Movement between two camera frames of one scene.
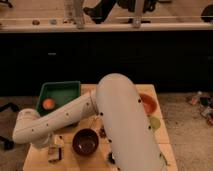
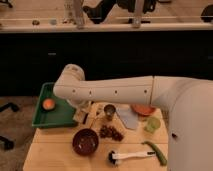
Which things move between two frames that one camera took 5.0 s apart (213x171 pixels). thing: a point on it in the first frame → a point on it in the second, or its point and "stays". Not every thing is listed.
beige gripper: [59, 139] → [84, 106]
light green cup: [155, 122] stays
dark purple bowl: [85, 142] stays
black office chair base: [6, 143] stays
